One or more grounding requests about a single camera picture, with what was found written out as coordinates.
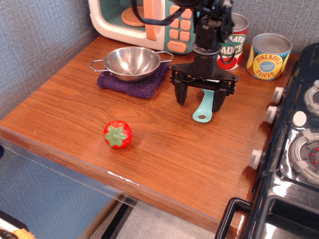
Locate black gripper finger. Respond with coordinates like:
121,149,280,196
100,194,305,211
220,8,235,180
212,89,228,113
174,79,188,106

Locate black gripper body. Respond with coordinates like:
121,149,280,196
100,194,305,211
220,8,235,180
170,44,238,95

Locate teal dish brush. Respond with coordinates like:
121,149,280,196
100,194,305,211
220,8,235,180
192,89,215,123

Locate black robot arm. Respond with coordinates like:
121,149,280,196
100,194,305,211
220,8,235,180
170,0,238,113

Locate orange microwave turntable plate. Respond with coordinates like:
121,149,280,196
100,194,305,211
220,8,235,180
121,7,145,27

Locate toy microwave teal and cream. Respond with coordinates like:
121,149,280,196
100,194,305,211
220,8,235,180
88,0,195,54

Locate yellow object at corner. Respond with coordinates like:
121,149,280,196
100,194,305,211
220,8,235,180
12,229,35,239

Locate tomato sauce can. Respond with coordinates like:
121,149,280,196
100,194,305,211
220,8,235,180
217,13,249,71

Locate purple folded cloth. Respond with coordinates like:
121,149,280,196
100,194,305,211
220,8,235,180
97,63,169,99

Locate white stove knob middle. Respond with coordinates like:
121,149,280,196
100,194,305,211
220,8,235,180
264,106,278,124

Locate white stove knob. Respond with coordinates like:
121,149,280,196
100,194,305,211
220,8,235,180
271,87,285,105
249,149,263,170
264,106,278,124

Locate white stove knob top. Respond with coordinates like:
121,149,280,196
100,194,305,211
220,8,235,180
271,87,285,105

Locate pineapple slices can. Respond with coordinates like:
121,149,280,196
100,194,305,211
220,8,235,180
246,33,293,81

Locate white stove knob bottom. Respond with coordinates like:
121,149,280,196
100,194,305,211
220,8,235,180
249,149,263,170

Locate red toy tomato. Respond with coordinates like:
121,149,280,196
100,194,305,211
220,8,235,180
103,120,133,149

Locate white round stove button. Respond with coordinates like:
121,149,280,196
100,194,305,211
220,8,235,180
292,111,307,127

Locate grey stove burner upper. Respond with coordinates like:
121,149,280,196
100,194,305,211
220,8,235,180
304,80,319,117

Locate grey stove burner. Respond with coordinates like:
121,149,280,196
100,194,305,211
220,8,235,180
289,129,319,185
304,80,319,117

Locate grey stove burner lower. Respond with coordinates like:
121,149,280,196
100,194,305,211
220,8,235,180
289,129,319,185

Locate black toy stove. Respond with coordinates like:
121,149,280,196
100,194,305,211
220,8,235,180
215,43,319,239

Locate steel bowl with handles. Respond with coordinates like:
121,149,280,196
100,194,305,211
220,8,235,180
89,46,173,82

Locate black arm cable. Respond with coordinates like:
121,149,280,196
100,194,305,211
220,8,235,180
130,0,186,26

